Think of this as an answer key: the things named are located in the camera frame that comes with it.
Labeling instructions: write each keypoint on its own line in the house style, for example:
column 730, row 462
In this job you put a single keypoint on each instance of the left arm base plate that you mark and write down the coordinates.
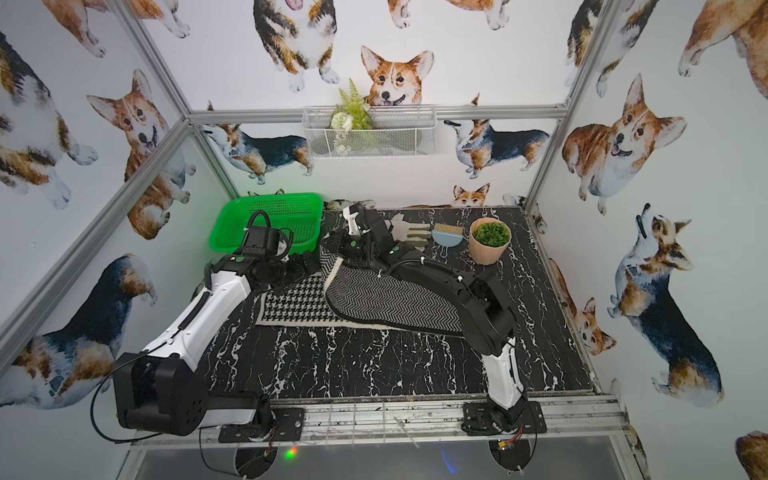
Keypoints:
column 281, row 425

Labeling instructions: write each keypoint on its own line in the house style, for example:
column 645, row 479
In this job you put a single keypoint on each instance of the aluminium front rail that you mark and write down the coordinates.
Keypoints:
column 415, row 422

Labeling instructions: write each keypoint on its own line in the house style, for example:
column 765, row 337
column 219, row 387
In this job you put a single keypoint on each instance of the white work glove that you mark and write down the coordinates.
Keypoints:
column 416, row 235

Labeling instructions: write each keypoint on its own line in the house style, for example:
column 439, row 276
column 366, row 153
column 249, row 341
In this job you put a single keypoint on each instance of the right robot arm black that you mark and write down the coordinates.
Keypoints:
column 486, row 313

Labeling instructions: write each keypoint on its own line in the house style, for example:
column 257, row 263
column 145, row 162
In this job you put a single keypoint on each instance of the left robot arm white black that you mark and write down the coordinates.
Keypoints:
column 158, row 390

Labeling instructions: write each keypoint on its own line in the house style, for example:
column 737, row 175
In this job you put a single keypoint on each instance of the artificial fern and white flowers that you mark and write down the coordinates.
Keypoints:
column 351, row 125

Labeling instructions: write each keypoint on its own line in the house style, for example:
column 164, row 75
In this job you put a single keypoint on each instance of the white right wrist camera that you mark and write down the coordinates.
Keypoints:
column 350, row 215

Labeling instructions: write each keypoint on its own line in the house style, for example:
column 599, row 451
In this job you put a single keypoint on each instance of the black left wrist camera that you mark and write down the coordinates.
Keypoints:
column 263, row 242

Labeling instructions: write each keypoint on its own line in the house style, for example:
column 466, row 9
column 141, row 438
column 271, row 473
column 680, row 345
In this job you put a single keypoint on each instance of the pink pot with green plant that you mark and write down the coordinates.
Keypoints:
column 488, row 240

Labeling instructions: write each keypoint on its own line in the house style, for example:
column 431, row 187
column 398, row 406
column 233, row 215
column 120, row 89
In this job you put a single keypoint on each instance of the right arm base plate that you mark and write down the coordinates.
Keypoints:
column 488, row 419

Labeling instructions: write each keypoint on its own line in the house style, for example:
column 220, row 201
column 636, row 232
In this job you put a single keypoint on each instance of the white wire wall basket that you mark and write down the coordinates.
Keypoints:
column 378, row 132

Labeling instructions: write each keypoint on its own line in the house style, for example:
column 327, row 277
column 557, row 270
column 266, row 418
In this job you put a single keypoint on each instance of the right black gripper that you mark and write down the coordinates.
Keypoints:
column 341, row 237

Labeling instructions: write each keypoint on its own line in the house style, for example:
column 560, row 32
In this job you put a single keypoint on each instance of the black white patterned knit scarf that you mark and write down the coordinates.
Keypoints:
column 342, row 296

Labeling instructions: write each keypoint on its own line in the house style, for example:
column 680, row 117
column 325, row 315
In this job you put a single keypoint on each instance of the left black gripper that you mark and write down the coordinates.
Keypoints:
column 305, row 265

